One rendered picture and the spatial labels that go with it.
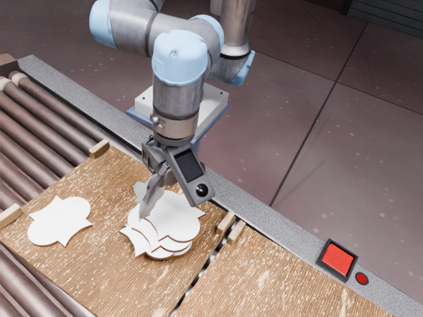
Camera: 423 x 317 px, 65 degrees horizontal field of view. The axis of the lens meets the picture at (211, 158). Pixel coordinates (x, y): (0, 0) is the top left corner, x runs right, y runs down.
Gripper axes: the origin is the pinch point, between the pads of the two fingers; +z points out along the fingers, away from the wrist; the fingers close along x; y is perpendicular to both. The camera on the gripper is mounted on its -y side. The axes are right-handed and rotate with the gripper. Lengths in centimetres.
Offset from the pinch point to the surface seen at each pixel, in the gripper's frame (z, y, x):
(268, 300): 9.6, -24.4, -7.3
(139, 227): 4.5, 1.7, 7.3
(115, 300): 9.6, -7.1, 17.5
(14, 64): 10, 82, 9
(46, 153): 11.3, 38.6, 14.3
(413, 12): 77, 132, -449
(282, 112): 103, 90, -174
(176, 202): 3.4, 2.4, -2.4
